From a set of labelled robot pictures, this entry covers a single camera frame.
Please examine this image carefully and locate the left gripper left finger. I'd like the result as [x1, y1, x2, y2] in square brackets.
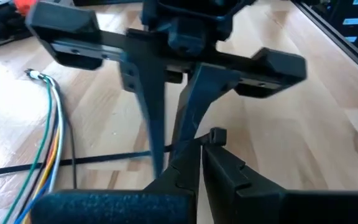
[31, 139, 202, 224]

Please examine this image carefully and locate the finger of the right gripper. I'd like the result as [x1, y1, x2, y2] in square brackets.
[118, 27, 169, 180]
[168, 62, 242, 162]

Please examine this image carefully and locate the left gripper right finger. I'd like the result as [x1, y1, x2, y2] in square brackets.
[201, 143, 358, 224]

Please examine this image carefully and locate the black zip tie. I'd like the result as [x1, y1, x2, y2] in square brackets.
[0, 126, 228, 179]

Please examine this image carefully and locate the cable bundle end sleeve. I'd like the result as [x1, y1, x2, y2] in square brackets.
[25, 68, 45, 80]

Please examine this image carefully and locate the bundle of coloured wires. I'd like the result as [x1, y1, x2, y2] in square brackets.
[54, 83, 78, 190]
[1, 77, 54, 224]
[12, 177, 54, 224]

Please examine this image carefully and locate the yellow cable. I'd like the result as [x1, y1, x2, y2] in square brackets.
[22, 136, 58, 224]

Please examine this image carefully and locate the black cable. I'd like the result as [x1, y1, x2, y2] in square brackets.
[16, 118, 57, 220]

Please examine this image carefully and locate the red cable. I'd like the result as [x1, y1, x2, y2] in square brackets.
[32, 126, 61, 200]

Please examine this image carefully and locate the white cable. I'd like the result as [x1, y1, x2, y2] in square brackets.
[47, 77, 65, 194]

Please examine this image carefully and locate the orange tape dispenser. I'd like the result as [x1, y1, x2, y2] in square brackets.
[12, 0, 40, 16]

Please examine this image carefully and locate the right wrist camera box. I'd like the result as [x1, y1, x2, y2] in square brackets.
[166, 15, 209, 57]

